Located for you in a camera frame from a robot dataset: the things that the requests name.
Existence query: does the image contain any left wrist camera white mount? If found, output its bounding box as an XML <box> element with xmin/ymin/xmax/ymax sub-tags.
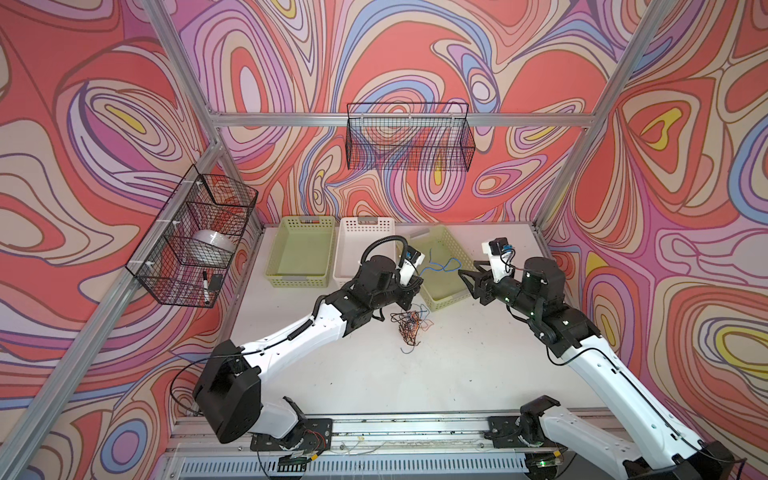
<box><xmin>399</xmin><ymin>246</ymin><xmax>425</xmax><ymax>287</ymax></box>

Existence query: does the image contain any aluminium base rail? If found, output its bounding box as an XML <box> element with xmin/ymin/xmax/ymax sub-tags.
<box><xmin>166</xmin><ymin>410</ymin><xmax>518</xmax><ymax>456</ymax></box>

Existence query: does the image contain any white plastic basket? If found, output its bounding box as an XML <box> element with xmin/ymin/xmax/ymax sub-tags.
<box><xmin>333</xmin><ymin>217</ymin><xmax>395</xmax><ymax>287</ymax></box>

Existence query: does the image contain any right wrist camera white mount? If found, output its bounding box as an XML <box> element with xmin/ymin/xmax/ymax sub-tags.
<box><xmin>481</xmin><ymin>237</ymin><xmax>516</xmax><ymax>283</ymax></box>

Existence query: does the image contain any left green plastic basket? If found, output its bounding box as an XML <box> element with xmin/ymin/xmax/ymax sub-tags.
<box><xmin>265</xmin><ymin>216</ymin><xmax>337</xmax><ymax>288</ymax></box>

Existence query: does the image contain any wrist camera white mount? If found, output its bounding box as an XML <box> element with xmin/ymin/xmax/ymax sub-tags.
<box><xmin>399</xmin><ymin>246</ymin><xmax>425</xmax><ymax>287</ymax></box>
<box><xmin>481</xmin><ymin>237</ymin><xmax>516</xmax><ymax>283</ymax></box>

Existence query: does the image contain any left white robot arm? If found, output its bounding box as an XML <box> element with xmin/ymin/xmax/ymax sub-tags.
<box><xmin>193</xmin><ymin>235</ymin><xmax>425</xmax><ymax>448</ymax></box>

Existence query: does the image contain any orange cable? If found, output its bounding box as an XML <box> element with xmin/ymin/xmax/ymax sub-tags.
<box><xmin>392</xmin><ymin>308</ymin><xmax>434</xmax><ymax>355</ymax></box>

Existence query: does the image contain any blue cable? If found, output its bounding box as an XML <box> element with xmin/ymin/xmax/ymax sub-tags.
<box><xmin>416</xmin><ymin>248</ymin><xmax>463</xmax><ymax>319</ymax></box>

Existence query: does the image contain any green plastic basket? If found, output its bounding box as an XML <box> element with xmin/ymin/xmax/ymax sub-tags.
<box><xmin>405</xmin><ymin>225</ymin><xmax>473</xmax><ymax>311</ymax></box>
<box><xmin>265</xmin><ymin>216</ymin><xmax>337</xmax><ymax>288</ymax></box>

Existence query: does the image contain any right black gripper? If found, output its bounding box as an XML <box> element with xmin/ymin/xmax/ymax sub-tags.
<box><xmin>458</xmin><ymin>260</ymin><xmax>541</xmax><ymax>319</ymax></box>

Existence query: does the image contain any black wire basket left wall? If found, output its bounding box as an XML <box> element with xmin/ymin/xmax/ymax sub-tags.
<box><xmin>125</xmin><ymin>166</ymin><xmax>258</xmax><ymax>308</ymax></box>

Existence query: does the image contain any right green plastic basket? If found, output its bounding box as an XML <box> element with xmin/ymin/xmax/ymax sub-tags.
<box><xmin>405</xmin><ymin>225</ymin><xmax>473</xmax><ymax>311</ymax></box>

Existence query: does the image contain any black wire basket back wall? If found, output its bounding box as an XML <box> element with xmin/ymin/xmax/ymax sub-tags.
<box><xmin>345</xmin><ymin>100</ymin><xmax>476</xmax><ymax>172</ymax></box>

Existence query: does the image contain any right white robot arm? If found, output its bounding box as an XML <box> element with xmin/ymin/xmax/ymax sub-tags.
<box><xmin>458</xmin><ymin>237</ymin><xmax>746</xmax><ymax>479</ymax></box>

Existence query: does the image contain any black wire basket wall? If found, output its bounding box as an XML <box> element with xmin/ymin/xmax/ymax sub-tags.
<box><xmin>125</xmin><ymin>166</ymin><xmax>258</xmax><ymax>308</ymax></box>
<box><xmin>345</xmin><ymin>100</ymin><xmax>476</xmax><ymax>172</ymax></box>

